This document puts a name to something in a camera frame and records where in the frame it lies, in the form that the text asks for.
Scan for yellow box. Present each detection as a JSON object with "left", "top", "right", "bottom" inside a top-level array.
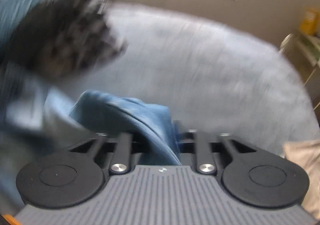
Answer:
[{"left": 299, "top": 8, "right": 319, "bottom": 36}]

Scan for black patterned garment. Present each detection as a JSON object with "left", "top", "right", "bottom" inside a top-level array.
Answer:
[{"left": 4, "top": 0, "right": 127, "bottom": 79}]

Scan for blue denim jeans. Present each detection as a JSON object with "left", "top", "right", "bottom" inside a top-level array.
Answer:
[{"left": 1, "top": 0, "right": 179, "bottom": 213}]

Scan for beige fabric storage bag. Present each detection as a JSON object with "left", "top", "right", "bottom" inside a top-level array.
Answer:
[{"left": 283, "top": 140, "right": 319, "bottom": 220}]

